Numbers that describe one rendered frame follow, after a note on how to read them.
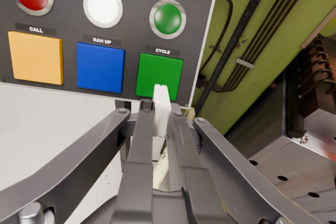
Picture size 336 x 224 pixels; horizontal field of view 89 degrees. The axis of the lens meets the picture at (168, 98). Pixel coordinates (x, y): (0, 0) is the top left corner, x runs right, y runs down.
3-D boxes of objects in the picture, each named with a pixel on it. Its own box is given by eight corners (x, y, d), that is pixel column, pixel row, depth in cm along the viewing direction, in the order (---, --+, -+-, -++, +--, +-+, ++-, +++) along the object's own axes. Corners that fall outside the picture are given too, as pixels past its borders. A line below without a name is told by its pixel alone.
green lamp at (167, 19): (173, 41, 27) (180, 14, 24) (148, 30, 28) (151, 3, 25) (181, 33, 29) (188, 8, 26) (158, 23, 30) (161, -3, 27)
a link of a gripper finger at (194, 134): (171, 125, 13) (208, 130, 13) (167, 101, 18) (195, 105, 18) (167, 142, 13) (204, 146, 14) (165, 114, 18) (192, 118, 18)
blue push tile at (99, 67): (120, 93, 30) (123, 51, 28) (76, 87, 29) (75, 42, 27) (122, 90, 32) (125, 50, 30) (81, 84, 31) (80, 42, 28)
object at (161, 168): (143, 222, 50) (145, 220, 46) (128, 212, 51) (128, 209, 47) (195, 117, 78) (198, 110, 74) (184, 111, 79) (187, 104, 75)
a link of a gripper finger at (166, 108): (162, 107, 14) (171, 108, 14) (161, 84, 21) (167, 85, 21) (157, 137, 15) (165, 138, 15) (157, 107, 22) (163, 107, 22)
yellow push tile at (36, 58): (61, 85, 29) (58, 39, 27) (13, 78, 28) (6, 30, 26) (66, 82, 31) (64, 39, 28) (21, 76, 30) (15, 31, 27)
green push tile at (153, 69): (176, 101, 31) (184, 60, 29) (135, 95, 31) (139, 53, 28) (175, 97, 33) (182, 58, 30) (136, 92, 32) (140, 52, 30)
